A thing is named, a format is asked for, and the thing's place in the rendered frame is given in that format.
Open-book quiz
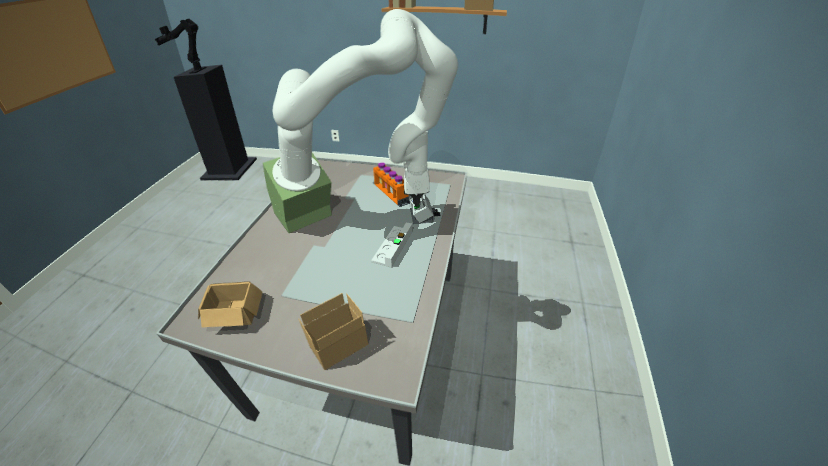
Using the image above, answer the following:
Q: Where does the white key housing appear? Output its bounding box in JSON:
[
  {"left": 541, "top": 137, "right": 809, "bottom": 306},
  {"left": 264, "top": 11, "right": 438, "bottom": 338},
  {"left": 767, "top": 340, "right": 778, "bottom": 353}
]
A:
[{"left": 410, "top": 194, "right": 440, "bottom": 224}]

